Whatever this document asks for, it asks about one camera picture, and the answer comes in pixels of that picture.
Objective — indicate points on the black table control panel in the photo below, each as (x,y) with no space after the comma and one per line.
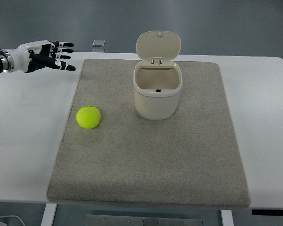
(265,212)

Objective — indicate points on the white left table leg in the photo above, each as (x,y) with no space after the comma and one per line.
(49,215)

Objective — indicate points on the beige felt mat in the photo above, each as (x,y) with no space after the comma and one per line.
(190,159)

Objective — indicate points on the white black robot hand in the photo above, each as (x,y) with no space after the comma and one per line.
(37,55)

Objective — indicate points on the white table leg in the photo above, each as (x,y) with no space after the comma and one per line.
(49,215)
(227,218)

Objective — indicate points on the cream bin with open lid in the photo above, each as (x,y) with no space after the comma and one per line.
(157,79)

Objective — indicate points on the white right table leg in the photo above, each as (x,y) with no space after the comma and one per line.
(227,218)

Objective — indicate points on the yellow tennis ball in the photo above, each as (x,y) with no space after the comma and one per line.
(88,117)

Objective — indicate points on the floor outlet plate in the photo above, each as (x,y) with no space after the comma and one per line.
(98,43)

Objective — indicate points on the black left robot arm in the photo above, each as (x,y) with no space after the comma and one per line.
(6,61)

